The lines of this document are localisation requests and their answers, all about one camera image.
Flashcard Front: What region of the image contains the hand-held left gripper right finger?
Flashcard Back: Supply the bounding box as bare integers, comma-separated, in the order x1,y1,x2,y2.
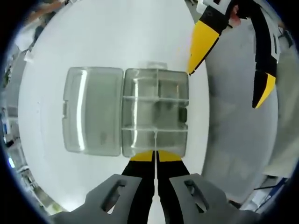
157,150,231,224

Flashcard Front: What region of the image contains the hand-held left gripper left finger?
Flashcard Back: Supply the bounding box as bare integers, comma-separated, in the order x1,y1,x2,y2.
85,150,155,224

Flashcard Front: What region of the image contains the short clear plastic divider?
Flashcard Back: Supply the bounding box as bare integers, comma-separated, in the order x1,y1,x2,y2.
155,69,160,98

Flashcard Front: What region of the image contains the clear grey dual guide fixture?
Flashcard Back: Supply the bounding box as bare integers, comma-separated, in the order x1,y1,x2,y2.
62,61,190,157

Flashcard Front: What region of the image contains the person's grey shirt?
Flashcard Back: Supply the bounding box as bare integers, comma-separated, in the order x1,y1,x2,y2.
263,35,299,178

